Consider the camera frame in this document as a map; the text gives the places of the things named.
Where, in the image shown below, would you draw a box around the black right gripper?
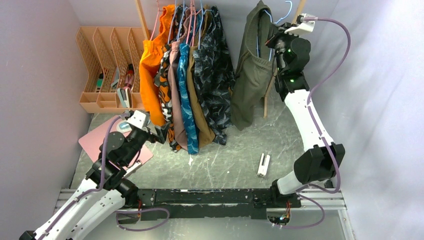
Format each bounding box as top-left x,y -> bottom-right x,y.
265,22 -> 302,74

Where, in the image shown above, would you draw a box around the blue wire hanger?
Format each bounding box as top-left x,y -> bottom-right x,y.
256,0 -> 293,62

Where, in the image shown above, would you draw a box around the olive green shorts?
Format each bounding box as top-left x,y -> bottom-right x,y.
230,0 -> 274,131

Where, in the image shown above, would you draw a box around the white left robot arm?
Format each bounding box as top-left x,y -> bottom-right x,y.
19,119 -> 169,240

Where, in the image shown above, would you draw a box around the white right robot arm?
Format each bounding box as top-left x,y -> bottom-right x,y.
266,22 -> 346,207

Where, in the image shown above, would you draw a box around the brown hanging shorts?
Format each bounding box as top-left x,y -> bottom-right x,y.
186,8 -> 215,148

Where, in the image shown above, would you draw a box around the black orange patterned shorts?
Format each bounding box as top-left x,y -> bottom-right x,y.
155,4 -> 181,153

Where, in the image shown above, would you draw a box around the blue patterned shorts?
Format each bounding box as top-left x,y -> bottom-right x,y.
177,15 -> 199,155

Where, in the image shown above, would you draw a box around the dark leaf-print shorts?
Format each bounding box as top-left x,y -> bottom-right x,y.
193,5 -> 235,146

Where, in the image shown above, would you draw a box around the pink hanging shorts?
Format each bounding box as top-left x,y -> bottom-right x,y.
168,5 -> 188,150

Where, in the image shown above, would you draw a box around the orange hanging shorts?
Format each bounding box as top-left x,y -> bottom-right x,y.
139,4 -> 176,126

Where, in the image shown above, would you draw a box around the blue correction tape package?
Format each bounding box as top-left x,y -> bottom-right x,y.
116,120 -> 132,134

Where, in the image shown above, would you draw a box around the wooden clothes rack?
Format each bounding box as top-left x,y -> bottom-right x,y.
134,0 -> 307,118

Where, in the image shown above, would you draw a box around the pink clipboard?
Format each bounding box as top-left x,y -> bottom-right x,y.
78,114 -> 153,170

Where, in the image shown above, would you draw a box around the peach desk organizer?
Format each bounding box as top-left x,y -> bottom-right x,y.
75,26 -> 149,114

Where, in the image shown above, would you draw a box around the white stapler on table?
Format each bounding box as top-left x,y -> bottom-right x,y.
257,153 -> 271,177

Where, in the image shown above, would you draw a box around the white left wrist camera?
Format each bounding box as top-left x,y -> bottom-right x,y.
126,110 -> 151,129

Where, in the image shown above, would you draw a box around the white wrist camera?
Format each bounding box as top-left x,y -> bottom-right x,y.
284,13 -> 317,36
126,110 -> 151,129

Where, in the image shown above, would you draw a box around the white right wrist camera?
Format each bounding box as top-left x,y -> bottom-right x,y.
284,13 -> 317,36

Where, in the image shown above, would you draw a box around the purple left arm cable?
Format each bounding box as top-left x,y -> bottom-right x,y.
36,110 -> 170,240

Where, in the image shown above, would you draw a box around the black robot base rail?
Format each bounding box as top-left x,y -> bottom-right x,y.
126,187 -> 301,220

